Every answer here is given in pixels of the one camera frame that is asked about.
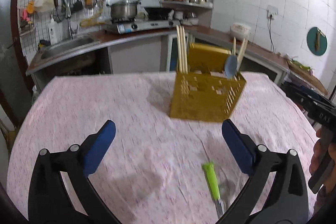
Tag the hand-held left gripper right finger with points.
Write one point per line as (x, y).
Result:
(236, 145)

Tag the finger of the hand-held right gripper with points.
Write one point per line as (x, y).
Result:
(302, 95)

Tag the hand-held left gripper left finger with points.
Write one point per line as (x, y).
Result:
(101, 145)

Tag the yellow plastic utensil holder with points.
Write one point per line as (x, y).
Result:
(199, 100)

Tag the wooden chopstick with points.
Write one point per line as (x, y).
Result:
(178, 50)
(182, 50)
(242, 53)
(234, 45)
(185, 53)

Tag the person's right hand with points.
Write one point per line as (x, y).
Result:
(315, 155)

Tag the wooden cutting board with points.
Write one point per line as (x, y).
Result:
(309, 77)

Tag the pink floral tablecloth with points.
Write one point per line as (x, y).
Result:
(131, 134)

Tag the light blue spoon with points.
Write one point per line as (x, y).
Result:
(231, 66)

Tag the white food container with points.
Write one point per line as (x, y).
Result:
(240, 31)

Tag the glass door kitchen cabinets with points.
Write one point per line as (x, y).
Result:
(136, 56)

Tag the stainless steel sink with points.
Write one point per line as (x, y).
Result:
(68, 47)

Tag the brown kitchen counter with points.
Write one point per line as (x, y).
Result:
(126, 35)

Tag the white soap bottle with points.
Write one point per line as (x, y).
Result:
(54, 32)

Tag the steel gas stove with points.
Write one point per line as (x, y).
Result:
(141, 26)

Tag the grey corner shelf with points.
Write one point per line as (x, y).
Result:
(207, 10)

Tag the brown frosted glass door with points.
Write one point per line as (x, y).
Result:
(10, 50)

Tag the stainless steel pot with lid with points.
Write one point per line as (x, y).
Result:
(123, 10)

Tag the black wok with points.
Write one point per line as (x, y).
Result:
(157, 11)

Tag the round teal wall board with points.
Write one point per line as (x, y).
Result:
(312, 43)

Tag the white wall outlet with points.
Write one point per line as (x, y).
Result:
(272, 11)

